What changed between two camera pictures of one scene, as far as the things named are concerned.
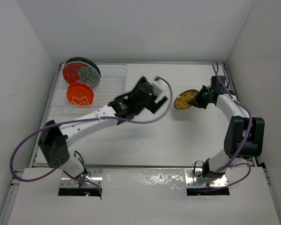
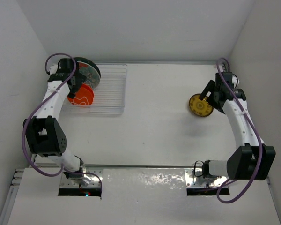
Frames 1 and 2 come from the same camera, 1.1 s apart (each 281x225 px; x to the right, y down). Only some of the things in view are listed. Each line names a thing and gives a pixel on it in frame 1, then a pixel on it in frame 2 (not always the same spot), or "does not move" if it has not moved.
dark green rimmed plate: x=82 y=59 does not move
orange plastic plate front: x=79 y=95 does not move
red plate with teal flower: x=78 y=72 does not move
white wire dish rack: x=110 y=89 does not move
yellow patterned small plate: x=181 y=101 -> x=199 y=107
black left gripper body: x=138 y=108 -> x=78 y=78
